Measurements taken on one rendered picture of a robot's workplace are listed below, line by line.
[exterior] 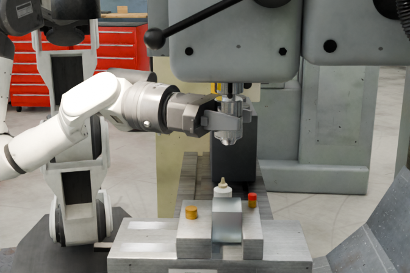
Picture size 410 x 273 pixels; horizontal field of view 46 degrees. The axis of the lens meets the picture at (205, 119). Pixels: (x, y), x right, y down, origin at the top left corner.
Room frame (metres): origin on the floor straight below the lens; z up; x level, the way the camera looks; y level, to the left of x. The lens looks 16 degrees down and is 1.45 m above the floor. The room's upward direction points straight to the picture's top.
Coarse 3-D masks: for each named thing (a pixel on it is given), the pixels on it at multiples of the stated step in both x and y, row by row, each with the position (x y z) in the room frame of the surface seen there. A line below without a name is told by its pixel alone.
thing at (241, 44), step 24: (168, 0) 0.70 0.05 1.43; (192, 0) 0.68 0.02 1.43; (216, 0) 0.68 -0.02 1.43; (216, 24) 0.68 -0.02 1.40; (240, 24) 0.68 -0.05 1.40; (264, 24) 0.68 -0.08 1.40; (288, 24) 0.68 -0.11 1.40; (192, 48) 0.68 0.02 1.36; (216, 48) 0.68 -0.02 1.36; (240, 48) 0.68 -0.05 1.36; (264, 48) 0.68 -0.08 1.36; (288, 48) 0.68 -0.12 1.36; (192, 72) 0.68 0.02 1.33; (216, 72) 0.68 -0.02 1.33; (240, 72) 0.68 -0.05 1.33; (264, 72) 0.68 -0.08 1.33; (288, 72) 0.68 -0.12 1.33
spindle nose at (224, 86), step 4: (216, 84) 0.77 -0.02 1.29; (224, 84) 0.76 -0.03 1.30; (236, 84) 0.76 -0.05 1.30; (240, 84) 0.76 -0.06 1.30; (216, 88) 0.77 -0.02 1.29; (224, 88) 0.76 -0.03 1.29; (236, 88) 0.76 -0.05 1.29; (240, 88) 0.76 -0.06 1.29; (216, 92) 0.77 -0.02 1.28; (220, 92) 0.76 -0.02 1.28; (224, 92) 0.76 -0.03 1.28; (236, 92) 0.76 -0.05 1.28; (240, 92) 0.76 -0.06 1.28
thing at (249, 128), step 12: (240, 96) 1.38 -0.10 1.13; (252, 108) 1.29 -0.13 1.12; (252, 120) 1.22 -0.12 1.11; (252, 132) 1.22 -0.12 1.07; (216, 144) 1.22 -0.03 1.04; (240, 144) 1.22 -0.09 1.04; (252, 144) 1.22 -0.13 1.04; (216, 156) 1.22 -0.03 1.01; (228, 156) 1.22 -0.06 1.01; (240, 156) 1.22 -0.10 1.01; (252, 156) 1.22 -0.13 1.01; (216, 168) 1.22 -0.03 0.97; (228, 168) 1.22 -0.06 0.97; (240, 168) 1.22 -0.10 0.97; (252, 168) 1.22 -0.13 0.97; (216, 180) 1.22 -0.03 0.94; (228, 180) 1.22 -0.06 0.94; (240, 180) 1.22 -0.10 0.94; (252, 180) 1.22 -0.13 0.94
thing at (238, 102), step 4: (220, 96) 0.79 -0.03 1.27; (236, 96) 0.79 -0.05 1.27; (216, 100) 0.77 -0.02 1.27; (220, 100) 0.77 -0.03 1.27; (224, 100) 0.77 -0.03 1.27; (228, 100) 0.77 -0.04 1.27; (232, 100) 0.77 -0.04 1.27; (236, 100) 0.77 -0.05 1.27; (240, 100) 0.77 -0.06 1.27; (216, 104) 0.77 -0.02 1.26; (220, 104) 0.76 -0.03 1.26; (224, 104) 0.76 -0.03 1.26; (228, 104) 0.76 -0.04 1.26; (232, 104) 0.76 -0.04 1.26; (236, 104) 0.76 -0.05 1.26; (240, 104) 0.76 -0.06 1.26
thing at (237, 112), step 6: (216, 108) 0.77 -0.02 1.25; (222, 108) 0.76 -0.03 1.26; (228, 108) 0.76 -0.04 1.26; (234, 108) 0.76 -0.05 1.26; (240, 108) 0.76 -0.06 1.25; (228, 114) 0.76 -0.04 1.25; (234, 114) 0.76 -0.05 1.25; (240, 114) 0.77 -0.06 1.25; (240, 120) 0.77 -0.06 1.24; (240, 126) 0.77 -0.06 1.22; (216, 132) 0.77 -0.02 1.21; (222, 132) 0.76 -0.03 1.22; (228, 132) 0.76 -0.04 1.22; (234, 132) 0.76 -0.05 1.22; (240, 132) 0.77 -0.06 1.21; (222, 138) 0.76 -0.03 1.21; (228, 138) 0.76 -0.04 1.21; (234, 138) 0.76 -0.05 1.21
